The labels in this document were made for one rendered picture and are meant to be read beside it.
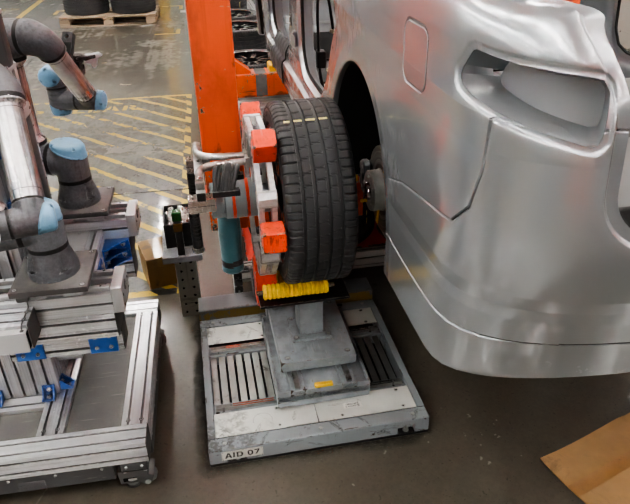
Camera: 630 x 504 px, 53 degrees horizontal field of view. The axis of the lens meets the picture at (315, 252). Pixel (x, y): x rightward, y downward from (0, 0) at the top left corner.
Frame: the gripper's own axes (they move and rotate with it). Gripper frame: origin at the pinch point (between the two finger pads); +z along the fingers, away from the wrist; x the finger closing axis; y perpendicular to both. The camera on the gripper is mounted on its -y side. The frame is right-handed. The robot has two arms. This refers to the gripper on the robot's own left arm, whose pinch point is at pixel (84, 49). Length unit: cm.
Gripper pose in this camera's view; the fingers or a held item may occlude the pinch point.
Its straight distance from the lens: 292.0
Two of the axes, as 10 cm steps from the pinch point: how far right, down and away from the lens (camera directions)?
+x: 9.9, 1.5, -0.2
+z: 0.9, -5.1, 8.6
